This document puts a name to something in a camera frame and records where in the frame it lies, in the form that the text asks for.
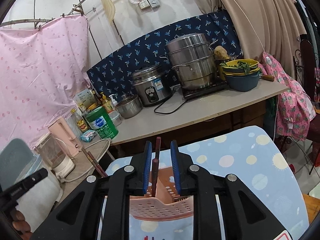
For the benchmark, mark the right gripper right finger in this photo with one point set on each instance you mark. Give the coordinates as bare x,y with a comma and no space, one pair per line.
175,156

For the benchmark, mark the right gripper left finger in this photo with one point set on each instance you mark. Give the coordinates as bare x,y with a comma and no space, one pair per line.
147,163

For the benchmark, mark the dark brown chopstick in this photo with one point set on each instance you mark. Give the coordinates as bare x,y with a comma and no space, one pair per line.
154,176

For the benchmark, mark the white blue storage bin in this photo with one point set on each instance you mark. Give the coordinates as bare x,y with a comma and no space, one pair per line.
36,188

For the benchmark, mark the small steel lidded pot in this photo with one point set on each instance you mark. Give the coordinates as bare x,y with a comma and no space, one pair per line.
129,106

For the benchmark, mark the pink perforated utensil holder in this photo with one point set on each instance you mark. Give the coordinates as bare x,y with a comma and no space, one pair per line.
166,205

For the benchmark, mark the green white canister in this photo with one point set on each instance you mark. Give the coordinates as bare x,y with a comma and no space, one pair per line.
99,120

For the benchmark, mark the black induction cooker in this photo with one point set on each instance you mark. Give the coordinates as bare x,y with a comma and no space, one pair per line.
217,86

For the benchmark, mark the steel rice cooker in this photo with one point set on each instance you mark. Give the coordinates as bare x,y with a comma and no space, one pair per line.
151,85

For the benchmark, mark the white blender jug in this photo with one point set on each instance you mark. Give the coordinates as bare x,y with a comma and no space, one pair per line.
53,155

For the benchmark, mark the blue wipes packet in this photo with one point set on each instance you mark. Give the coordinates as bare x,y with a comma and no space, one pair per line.
88,135

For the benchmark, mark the yellow soap dispenser bottle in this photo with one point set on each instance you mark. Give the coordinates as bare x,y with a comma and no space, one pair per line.
107,103

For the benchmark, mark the blue dotted table cloth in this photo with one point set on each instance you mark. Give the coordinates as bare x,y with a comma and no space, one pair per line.
251,155

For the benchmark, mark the navy patterned backsplash cloth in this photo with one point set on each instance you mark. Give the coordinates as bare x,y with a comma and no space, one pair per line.
113,74

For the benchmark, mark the pink electric kettle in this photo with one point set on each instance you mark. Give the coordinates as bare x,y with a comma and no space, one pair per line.
65,137

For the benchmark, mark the stacked steel steamer pot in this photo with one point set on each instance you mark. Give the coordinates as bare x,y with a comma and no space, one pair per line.
191,57

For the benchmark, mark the blue bowl with yellow basin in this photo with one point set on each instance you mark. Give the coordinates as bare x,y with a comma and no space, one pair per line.
241,75

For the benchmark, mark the ginger root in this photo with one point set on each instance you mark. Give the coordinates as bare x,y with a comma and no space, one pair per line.
220,53

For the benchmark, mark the pink pineapple garment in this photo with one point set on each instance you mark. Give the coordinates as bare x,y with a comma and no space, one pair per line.
295,110

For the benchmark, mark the pink spotted curtain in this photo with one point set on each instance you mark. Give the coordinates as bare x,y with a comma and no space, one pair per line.
41,72

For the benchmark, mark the beige hanging curtain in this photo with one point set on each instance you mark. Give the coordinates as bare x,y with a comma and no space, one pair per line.
272,26

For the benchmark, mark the white wall socket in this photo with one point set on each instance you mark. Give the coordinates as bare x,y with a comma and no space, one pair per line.
145,4

